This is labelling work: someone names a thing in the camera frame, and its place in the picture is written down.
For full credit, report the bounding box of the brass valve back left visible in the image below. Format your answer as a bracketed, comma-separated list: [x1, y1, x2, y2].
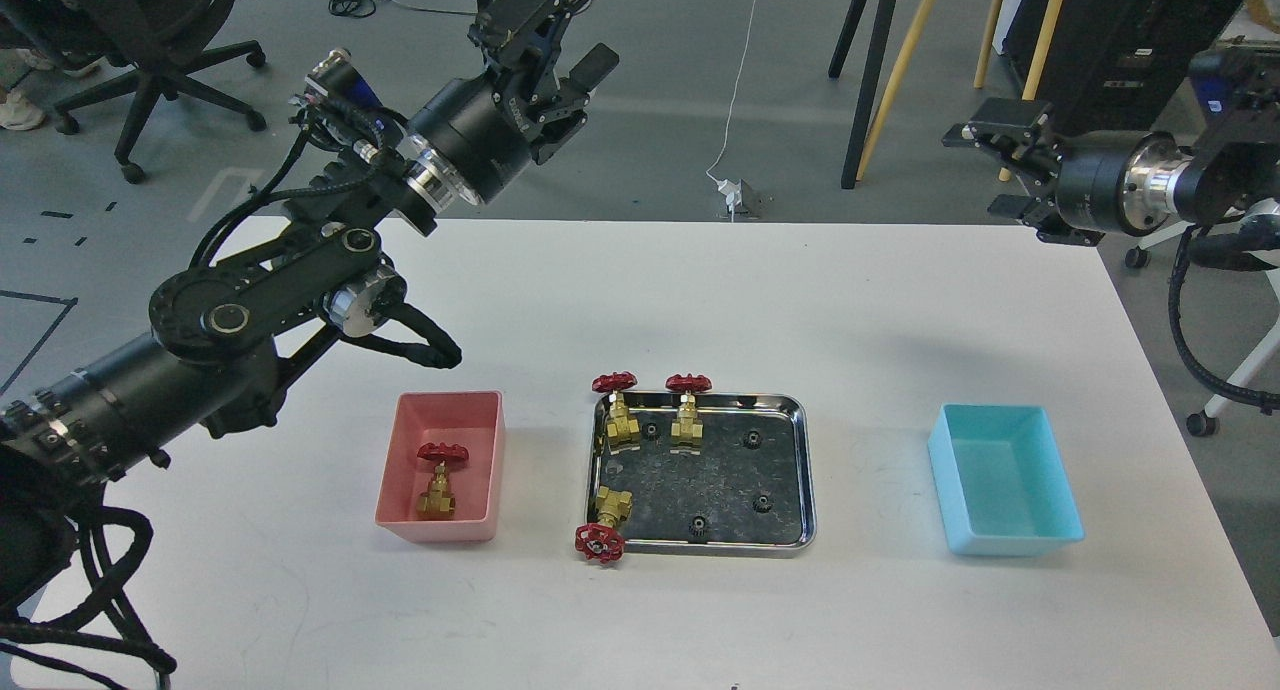
[591, 371, 641, 454]

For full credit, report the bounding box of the white cable on floor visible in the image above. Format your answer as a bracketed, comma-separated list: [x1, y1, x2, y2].
[707, 0, 767, 186]

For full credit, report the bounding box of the blue plastic box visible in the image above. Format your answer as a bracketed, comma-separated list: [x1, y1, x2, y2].
[927, 403, 1085, 557]

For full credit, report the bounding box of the black office chair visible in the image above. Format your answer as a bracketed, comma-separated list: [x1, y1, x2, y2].
[3, 0, 266, 184]

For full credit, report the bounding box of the yellow wooden leg right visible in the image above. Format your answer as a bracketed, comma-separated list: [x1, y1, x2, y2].
[973, 0, 1073, 182]

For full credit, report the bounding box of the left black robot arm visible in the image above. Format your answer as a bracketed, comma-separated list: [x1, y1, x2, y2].
[3, 0, 620, 689]

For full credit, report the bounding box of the brass valve tray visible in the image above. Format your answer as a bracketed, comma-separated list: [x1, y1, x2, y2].
[415, 440, 470, 521]

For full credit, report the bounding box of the shiny metal tray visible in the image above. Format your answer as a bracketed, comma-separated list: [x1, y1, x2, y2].
[581, 390, 817, 563]

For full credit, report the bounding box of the brass valve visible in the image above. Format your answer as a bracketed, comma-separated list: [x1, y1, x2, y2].
[591, 371, 641, 454]
[573, 485, 634, 565]
[666, 374, 713, 454]

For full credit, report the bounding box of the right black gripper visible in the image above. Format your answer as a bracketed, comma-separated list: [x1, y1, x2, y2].
[942, 99, 1190, 247]

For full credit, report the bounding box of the white power adapter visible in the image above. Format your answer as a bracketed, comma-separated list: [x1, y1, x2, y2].
[716, 179, 765, 221]

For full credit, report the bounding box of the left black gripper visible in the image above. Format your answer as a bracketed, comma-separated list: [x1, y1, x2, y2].
[404, 0, 620, 211]

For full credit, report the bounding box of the black stand leg right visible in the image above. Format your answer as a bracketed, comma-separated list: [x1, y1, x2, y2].
[827, 0, 899, 189]

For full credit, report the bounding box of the brass valve back right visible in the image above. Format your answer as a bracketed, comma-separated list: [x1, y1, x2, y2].
[666, 374, 713, 454]

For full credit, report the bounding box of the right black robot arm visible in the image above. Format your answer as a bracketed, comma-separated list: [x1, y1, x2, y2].
[942, 44, 1277, 415]

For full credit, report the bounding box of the pink plastic box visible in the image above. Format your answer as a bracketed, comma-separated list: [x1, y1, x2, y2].
[375, 390, 506, 543]

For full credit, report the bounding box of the yellow wooden leg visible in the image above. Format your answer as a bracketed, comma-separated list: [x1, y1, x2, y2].
[854, 0, 937, 184]
[973, 0, 1073, 182]

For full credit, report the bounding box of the brass valve front left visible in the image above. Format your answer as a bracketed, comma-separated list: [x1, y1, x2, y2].
[573, 485, 634, 565]

